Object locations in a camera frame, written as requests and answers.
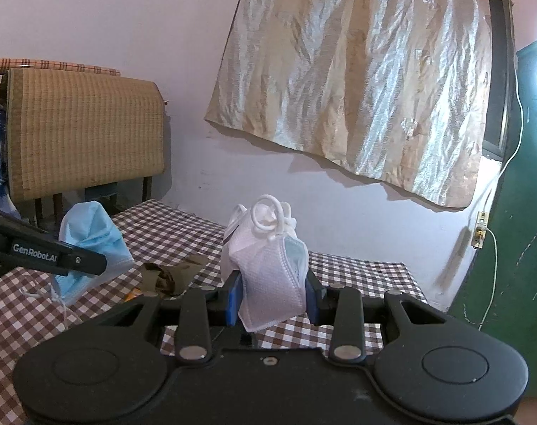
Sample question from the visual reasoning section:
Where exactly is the shiny beige wall cloth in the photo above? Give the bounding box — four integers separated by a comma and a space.
204, 0, 493, 209

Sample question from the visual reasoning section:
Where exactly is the green door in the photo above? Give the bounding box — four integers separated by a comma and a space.
448, 33, 537, 400

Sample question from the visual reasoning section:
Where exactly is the woven straw mat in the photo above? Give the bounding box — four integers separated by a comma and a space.
5, 67, 166, 205

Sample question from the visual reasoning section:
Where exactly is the yellowed wall socket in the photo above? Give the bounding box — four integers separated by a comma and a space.
471, 211, 489, 249

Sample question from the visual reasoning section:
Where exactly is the white wall cable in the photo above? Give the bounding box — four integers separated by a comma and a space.
464, 0, 525, 326

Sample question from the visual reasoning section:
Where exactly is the wooden furniture frame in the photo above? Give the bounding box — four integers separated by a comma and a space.
33, 175, 155, 232

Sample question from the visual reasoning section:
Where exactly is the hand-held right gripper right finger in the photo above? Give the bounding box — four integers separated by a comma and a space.
304, 269, 451, 361

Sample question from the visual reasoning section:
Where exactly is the brown checkered tablecloth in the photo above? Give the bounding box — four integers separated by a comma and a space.
0, 198, 422, 425

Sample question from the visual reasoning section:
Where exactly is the olive brown cloth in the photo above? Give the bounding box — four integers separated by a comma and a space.
142, 254, 208, 298

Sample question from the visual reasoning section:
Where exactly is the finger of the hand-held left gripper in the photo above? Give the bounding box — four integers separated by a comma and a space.
58, 242, 107, 278

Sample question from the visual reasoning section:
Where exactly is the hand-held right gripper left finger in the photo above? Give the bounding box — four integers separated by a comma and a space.
69, 272, 243, 361

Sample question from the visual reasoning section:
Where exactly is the rolled checkered mat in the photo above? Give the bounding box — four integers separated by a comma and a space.
0, 57, 121, 77

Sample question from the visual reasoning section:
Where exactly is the dark window frame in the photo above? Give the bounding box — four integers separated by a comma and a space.
483, 0, 518, 158

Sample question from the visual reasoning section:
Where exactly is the blue face mask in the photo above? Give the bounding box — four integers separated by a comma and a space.
23, 200, 135, 319

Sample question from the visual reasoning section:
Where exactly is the white respirator mask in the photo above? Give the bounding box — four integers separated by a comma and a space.
220, 194, 308, 333

